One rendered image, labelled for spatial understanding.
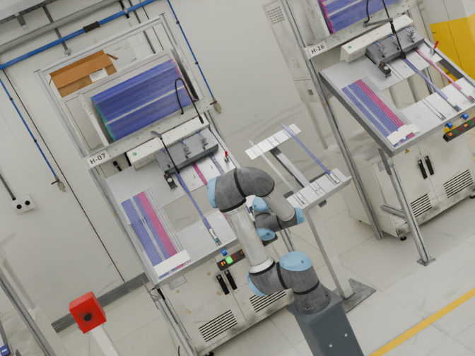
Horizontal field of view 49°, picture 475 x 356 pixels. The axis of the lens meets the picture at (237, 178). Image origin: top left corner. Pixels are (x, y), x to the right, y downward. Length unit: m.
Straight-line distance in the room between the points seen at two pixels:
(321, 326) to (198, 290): 1.07
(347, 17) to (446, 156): 1.09
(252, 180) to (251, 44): 2.82
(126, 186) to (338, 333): 1.41
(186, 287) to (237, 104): 2.08
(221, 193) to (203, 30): 2.75
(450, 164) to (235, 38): 2.12
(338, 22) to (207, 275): 1.69
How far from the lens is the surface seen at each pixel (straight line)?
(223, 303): 3.12
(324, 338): 2.21
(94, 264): 4.66
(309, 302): 2.14
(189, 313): 3.09
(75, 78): 3.26
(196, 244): 2.70
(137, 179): 2.95
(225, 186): 1.98
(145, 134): 2.98
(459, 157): 3.64
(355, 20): 3.37
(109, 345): 2.92
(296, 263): 2.07
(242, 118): 4.64
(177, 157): 2.89
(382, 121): 3.07
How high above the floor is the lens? 1.70
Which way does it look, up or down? 15 degrees down
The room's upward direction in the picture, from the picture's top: 25 degrees counter-clockwise
